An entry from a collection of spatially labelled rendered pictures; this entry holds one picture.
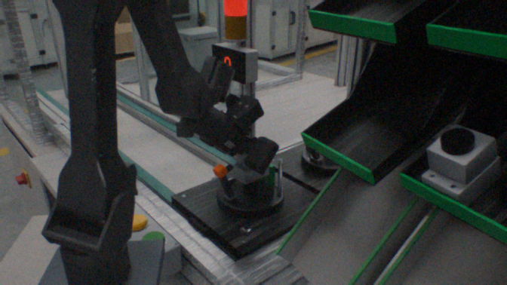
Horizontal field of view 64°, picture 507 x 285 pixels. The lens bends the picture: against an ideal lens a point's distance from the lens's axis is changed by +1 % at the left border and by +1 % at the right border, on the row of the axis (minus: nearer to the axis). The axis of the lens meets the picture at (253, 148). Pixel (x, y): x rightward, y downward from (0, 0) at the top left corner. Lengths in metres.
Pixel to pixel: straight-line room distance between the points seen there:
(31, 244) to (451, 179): 0.85
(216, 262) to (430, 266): 0.34
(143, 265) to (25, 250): 0.48
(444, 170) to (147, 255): 0.38
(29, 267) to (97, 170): 0.52
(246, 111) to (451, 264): 0.40
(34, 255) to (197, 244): 0.38
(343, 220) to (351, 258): 0.06
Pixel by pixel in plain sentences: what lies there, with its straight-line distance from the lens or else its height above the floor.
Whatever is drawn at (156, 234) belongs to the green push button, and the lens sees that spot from 0.76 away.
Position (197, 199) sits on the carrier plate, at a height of 0.97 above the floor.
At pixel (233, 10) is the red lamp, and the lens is 0.91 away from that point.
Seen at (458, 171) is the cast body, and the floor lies 1.24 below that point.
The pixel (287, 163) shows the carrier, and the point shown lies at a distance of 0.99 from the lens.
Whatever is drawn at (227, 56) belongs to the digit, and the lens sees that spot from 0.94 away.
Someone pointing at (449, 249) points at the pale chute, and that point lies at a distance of 0.59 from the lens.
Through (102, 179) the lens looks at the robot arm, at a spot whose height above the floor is 1.21.
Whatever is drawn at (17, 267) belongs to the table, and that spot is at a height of 0.86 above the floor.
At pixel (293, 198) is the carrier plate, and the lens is 0.85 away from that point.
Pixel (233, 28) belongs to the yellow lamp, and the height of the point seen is 1.29.
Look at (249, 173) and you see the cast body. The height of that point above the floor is 1.05.
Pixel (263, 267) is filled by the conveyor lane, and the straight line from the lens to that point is 0.70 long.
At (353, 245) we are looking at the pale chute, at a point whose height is 1.05.
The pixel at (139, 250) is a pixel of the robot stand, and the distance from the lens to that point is 0.59.
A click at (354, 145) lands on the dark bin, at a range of 0.54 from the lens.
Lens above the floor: 1.43
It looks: 26 degrees down
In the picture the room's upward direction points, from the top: straight up
